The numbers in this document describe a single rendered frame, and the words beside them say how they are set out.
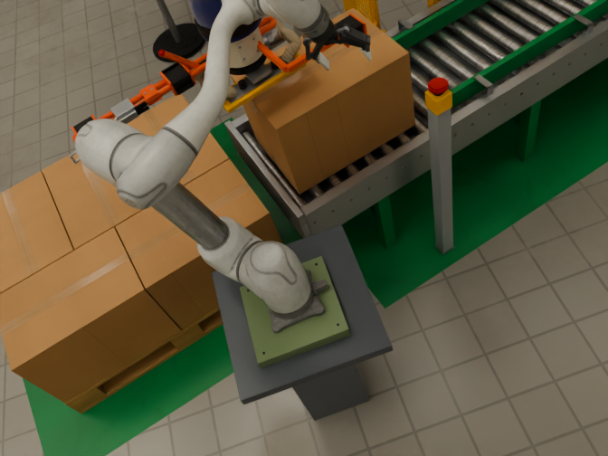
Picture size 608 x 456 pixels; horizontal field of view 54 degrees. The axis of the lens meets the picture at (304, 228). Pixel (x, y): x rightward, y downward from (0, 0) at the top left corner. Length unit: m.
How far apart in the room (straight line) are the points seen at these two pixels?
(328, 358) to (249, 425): 0.89
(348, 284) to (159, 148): 0.90
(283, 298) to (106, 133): 0.72
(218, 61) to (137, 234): 1.34
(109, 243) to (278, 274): 1.16
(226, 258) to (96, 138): 0.59
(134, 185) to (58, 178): 1.81
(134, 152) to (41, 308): 1.45
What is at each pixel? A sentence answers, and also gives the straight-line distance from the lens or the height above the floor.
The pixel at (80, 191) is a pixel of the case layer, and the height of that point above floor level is 0.54.
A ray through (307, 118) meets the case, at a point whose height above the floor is 0.92.
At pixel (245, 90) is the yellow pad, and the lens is 2.16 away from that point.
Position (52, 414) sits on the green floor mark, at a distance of 3.15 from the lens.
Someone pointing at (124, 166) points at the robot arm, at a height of 1.59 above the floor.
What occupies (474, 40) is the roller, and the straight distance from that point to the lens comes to 3.06.
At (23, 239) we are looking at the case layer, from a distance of 3.00.
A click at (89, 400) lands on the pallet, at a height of 0.07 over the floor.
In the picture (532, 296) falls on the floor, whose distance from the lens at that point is 2.81.
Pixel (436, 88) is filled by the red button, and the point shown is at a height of 1.04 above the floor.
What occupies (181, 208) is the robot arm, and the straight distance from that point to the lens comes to 1.64.
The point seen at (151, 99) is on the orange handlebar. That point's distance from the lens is 2.11.
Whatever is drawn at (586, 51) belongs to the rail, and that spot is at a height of 0.54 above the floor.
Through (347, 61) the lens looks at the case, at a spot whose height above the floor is 0.95.
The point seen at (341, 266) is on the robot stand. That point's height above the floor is 0.75.
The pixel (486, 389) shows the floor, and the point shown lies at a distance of 2.62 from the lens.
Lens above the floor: 2.47
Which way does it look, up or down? 53 degrees down
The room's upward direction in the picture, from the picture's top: 21 degrees counter-clockwise
